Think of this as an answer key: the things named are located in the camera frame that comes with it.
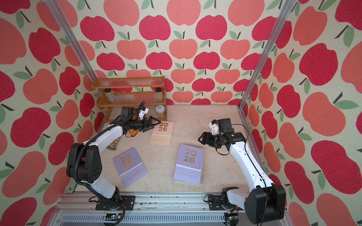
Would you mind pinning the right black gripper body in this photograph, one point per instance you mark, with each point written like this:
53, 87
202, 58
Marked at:
216, 141

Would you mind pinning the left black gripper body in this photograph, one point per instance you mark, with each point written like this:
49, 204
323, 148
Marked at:
136, 124

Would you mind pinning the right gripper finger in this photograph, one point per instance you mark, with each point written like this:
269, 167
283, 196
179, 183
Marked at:
203, 141
204, 136

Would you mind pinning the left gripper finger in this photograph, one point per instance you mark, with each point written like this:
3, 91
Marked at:
149, 126
154, 120

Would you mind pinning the pink calendar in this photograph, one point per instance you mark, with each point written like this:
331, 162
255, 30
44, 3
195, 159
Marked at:
162, 133

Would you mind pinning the purple calendar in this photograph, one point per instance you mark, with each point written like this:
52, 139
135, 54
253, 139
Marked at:
186, 183
130, 167
189, 164

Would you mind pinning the purple calendar back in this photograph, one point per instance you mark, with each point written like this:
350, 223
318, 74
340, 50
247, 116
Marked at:
186, 183

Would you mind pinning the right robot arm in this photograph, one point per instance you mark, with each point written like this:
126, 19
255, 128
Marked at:
266, 201

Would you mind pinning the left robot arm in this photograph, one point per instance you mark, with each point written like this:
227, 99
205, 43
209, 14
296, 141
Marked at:
84, 163

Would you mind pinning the orange snack bag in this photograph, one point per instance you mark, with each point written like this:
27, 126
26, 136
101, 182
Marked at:
132, 132

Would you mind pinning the yellow pull-tab can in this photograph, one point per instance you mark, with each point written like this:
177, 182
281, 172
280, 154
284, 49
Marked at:
160, 110

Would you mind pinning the right glass spice jar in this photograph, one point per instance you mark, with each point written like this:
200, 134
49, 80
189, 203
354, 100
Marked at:
159, 94

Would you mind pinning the glass spice jar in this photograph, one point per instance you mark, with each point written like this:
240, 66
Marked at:
110, 94
159, 94

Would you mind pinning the green snack bag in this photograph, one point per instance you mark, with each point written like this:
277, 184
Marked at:
113, 145

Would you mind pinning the wooden three-tier shelf rack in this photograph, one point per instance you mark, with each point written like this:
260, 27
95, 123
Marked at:
143, 89

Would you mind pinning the left glass spice jar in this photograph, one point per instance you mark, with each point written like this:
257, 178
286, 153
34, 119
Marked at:
110, 94

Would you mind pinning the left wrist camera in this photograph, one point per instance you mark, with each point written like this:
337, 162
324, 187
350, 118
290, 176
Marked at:
142, 112

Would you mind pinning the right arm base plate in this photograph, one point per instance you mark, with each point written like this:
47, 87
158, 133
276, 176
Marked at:
218, 203

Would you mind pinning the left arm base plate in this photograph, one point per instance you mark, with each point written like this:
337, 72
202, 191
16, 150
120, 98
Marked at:
126, 203

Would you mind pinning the front aluminium rail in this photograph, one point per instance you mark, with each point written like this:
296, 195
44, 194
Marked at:
146, 209

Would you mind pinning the left aluminium frame post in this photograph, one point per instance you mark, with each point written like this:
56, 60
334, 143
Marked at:
66, 28

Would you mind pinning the aluminium frame post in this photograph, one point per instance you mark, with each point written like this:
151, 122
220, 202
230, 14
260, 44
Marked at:
270, 44
66, 28

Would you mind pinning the right aluminium frame post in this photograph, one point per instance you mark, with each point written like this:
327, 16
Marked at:
270, 44

